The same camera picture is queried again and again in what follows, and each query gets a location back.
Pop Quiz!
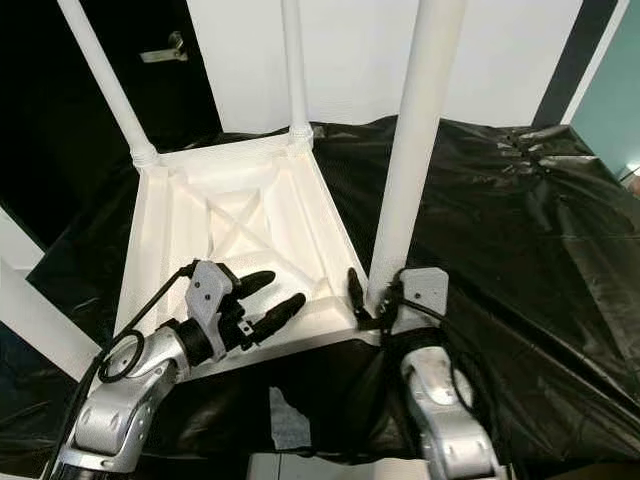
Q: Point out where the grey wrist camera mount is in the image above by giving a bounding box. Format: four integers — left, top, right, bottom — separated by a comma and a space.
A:
400, 266, 451, 333
190, 260, 239, 341

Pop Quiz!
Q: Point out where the black plastic cover sheet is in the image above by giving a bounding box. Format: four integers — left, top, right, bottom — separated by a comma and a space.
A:
0, 115, 640, 471

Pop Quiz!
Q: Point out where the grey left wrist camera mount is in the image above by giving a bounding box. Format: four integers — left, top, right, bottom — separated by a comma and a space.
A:
190, 260, 239, 341

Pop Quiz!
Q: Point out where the black wall column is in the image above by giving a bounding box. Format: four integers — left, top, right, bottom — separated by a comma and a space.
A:
532, 0, 616, 126

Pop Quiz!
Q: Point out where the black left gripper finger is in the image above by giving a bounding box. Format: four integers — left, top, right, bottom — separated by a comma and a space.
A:
245, 292, 307, 347
228, 269, 277, 297

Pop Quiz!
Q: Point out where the silver door handle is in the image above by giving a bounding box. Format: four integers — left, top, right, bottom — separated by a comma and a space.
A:
140, 30, 189, 64

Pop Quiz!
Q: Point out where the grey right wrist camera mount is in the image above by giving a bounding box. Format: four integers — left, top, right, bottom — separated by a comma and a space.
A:
400, 266, 451, 333

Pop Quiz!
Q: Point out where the teal glass panel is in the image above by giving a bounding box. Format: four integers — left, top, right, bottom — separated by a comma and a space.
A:
570, 40, 640, 186

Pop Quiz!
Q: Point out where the black door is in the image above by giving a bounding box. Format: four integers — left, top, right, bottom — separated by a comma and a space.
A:
0, 0, 223, 251

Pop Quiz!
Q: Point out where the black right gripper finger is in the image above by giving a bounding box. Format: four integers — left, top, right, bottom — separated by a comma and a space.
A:
347, 266, 377, 327

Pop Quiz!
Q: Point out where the wide grey tape piece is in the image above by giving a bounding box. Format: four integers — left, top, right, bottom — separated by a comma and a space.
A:
268, 385, 311, 449

